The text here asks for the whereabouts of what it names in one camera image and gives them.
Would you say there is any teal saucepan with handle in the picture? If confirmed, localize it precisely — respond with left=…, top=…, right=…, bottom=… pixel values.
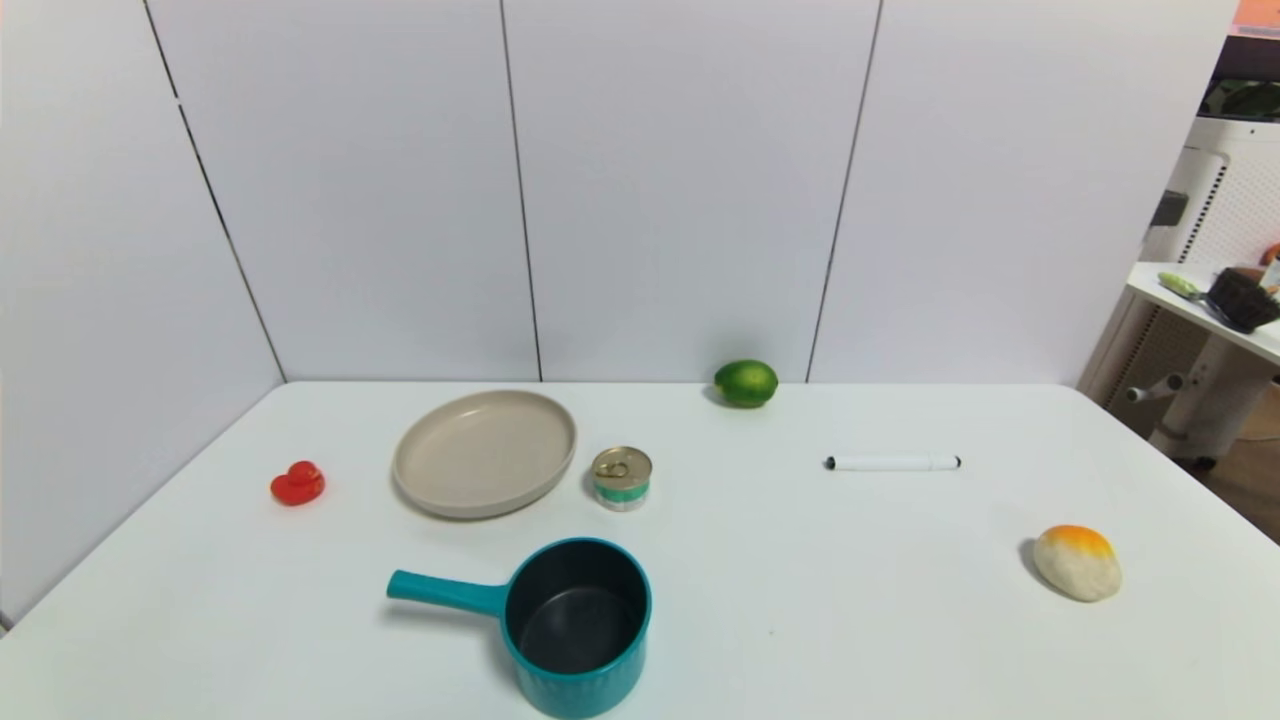
left=387, top=538, right=653, bottom=720

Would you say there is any beige round plate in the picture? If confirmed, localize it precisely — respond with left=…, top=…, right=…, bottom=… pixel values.
left=392, top=390, right=578, bottom=520

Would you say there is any green lime fruit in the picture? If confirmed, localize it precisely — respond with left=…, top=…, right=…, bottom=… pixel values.
left=714, top=360, right=779, bottom=409

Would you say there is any small tin can green label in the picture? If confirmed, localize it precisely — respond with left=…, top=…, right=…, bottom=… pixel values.
left=591, top=446, right=653, bottom=512

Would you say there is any white marker pen black cap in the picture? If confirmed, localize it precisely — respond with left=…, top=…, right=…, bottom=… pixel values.
left=825, top=455, right=962, bottom=472

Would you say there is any red rubber duck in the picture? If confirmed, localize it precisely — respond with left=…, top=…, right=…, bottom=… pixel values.
left=270, top=461, right=326, bottom=507

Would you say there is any white bread bun orange top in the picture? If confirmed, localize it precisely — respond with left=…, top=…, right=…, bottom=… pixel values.
left=1033, top=525, right=1123, bottom=603

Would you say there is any white side table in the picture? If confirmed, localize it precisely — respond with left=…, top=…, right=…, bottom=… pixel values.
left=1126, top=262, right=1280, bottom=471

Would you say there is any black woven basket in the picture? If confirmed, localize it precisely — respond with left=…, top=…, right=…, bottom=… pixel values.
left=1206, top=267, right=1280, bottom=334

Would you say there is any white perforated cabinet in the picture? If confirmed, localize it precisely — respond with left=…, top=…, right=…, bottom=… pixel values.
left=1078, top=115, right=1280, bottom=436

